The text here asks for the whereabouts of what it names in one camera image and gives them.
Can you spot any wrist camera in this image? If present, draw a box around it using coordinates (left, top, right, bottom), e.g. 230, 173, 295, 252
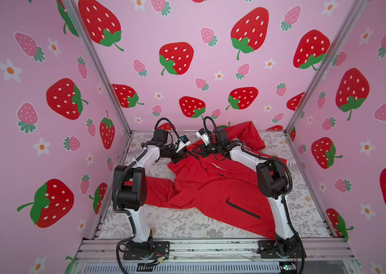
196, 129, 215, 146
175, 135, 191, 153

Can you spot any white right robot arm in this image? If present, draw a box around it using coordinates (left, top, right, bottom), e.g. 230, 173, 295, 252
193, 141, 306, 259

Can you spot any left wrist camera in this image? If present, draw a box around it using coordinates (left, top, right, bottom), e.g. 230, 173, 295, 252
175, 135, 191, 153

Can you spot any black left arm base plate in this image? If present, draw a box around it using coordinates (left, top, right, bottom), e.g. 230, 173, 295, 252
123, 241, 170, 260

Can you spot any aluminium front rail frame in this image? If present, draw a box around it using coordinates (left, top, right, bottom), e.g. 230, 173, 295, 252
72, 238, 362, 274

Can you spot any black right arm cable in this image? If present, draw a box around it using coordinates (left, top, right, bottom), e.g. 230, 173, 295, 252
203, 116, 307, 274

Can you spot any floral grey table cloth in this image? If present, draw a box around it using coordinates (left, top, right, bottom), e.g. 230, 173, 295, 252
96, 131, 332, 240

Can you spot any right aluminium corner post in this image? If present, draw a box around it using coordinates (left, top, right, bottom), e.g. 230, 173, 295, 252
284, 0, 367, 138

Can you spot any red zip-up jacket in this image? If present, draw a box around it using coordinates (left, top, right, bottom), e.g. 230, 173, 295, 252
124, 120, 288, 240

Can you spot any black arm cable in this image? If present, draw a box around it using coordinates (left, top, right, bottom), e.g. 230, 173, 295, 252
112, 117, 180, 274
203, 116, 307, 274

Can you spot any left aluminium corner post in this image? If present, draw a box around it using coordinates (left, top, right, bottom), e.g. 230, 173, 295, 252
64, 1, 132, 136

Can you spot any aluminium corner post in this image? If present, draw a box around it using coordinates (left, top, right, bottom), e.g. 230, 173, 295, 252
64, 1, 132, 136
284, 0, 367, 138

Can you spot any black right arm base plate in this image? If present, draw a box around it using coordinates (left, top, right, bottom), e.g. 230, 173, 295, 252
256, 240, 307, 260

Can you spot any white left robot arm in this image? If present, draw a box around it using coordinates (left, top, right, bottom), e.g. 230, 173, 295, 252
111, 144, 188, 248

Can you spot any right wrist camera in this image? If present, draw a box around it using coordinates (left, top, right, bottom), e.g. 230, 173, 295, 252
196, 129, 215, 146

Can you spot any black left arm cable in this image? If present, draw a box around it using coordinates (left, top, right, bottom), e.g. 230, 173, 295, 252
112, 117, 180, 274

